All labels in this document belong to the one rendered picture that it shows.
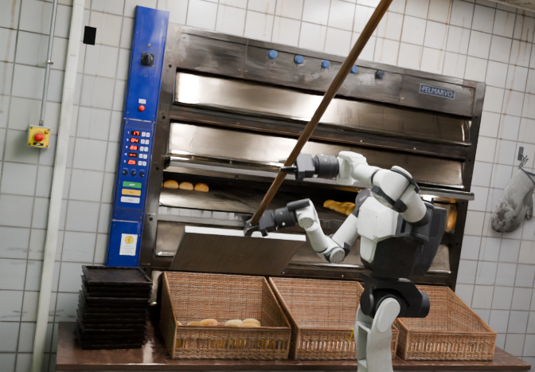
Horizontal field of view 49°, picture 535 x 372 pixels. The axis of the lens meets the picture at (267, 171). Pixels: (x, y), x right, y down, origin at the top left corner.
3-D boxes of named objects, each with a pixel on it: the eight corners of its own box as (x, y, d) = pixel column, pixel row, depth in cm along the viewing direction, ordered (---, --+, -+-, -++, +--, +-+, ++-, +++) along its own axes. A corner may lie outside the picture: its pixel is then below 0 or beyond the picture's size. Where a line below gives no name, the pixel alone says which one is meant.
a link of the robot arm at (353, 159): (333, 174, 225) (353, 182, 213) (335, 150, 224) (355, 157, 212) (347, 174, 228) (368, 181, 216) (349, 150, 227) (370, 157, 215)
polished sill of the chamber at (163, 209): (156, 212, 306) (157, 204, 305) (447, 236, 364) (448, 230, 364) (158, 213, 300) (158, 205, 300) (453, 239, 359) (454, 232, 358)
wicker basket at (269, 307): (155, 323, 303) (162, 269, 302) (258, 325, 321) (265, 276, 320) (169, 359, 257) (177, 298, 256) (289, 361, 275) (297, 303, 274)
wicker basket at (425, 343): (359, 327, 341) (365, 281, 340) (441, 330, 359) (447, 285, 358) (403, 361, 295) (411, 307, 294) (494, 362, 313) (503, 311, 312)
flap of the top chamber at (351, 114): (172, 104, 297) (175, 68, 302) (467, 147, 355) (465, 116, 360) (174, 101, 293) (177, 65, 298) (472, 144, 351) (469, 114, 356)
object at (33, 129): (27, 146, 277) (29, 124, 277) (49, 148, 281) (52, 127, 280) (25, 146, 270) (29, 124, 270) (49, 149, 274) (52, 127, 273)
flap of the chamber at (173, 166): (169, 166, 285) (162, 170, 304) (474, 200, 343) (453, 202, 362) (170, 160, 285) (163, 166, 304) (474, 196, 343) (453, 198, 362)
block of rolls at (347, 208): (321, 205, 411) (322, 198, 411) (380, 212, 427) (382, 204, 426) (361, 221, 354) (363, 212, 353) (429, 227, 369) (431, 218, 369)
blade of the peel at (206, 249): (306, 240, 265) (305, 235, 267) (185, 232, 248) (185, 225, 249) (279, 275, 293) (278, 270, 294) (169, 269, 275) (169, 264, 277)
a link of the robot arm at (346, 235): (326, 256, 273) (356, 217, 273) (341, 270, 263) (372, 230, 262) (311, 245, 266) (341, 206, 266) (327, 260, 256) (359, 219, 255)
